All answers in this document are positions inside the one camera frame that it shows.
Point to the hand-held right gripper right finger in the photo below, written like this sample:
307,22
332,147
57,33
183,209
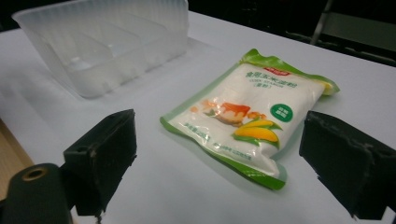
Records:
348,168

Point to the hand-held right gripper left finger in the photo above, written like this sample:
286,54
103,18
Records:
102,158

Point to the clear plastic bin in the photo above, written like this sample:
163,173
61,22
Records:
106,46

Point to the green and white powder bag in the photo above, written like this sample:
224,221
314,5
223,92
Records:
249,115

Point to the metal stand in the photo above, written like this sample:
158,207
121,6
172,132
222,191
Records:
348,29

